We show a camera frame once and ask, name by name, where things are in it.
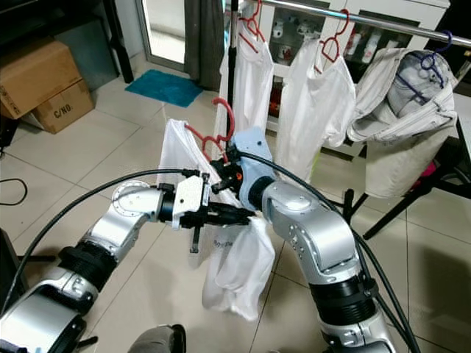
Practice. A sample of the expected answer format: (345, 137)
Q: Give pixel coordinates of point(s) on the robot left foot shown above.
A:
(154, 342)

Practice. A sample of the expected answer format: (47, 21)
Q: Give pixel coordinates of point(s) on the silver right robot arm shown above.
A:
(316, 235)

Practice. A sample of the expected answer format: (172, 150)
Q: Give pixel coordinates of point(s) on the chrome clothes rail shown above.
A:
(375, 23)

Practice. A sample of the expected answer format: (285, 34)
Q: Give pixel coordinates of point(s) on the large plain cardboard box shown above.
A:
(37, 73)

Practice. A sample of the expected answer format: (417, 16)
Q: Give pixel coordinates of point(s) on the black chair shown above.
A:
(7, 265)

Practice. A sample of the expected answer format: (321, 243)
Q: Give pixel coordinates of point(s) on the blue hanger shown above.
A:
(430, 62)

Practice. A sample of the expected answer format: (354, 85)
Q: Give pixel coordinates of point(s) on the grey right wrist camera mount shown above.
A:
(254, 147)

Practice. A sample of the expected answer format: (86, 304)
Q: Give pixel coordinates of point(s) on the beige jacket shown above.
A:
(390, 169)

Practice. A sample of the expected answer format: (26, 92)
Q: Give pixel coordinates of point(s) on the black desk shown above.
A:
(29, 15)

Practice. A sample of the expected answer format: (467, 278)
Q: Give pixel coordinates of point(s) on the teal floor mat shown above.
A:
(165, 88)

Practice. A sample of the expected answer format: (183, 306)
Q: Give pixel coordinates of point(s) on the grey curtain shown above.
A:
(204, 44)

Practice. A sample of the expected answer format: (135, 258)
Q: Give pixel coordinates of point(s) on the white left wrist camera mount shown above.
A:
(191, 195)

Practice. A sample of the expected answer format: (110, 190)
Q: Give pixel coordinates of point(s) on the black table leg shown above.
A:
(412, 200)

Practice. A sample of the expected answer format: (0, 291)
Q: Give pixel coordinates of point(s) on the white glass-door cabinet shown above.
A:
(412, 11)

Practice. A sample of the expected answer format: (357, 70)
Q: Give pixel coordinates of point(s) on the black power adapter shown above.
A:
(7, 134)

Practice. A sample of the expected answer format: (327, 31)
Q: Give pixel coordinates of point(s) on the black rack stand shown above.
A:
(232, 81)

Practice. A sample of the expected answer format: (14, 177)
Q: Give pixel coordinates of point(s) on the red plastic hanger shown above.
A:
(254, 28)
(346, 29)
(233, 121)

